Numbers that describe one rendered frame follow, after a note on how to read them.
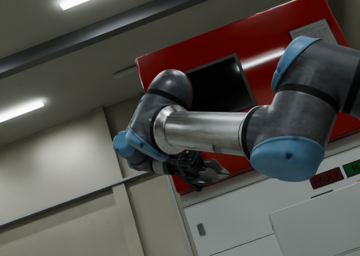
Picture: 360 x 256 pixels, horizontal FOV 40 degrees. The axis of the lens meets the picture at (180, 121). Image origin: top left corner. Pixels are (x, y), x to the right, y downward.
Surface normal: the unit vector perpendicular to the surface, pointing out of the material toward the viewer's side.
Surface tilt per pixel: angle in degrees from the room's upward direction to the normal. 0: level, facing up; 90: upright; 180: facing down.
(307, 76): 82
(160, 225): 90
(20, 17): 180
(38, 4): 180
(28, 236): 90
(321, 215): 90
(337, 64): 90
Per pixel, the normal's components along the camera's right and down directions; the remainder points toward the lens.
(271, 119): -0.68, -0.49
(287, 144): -0.16, -0.32
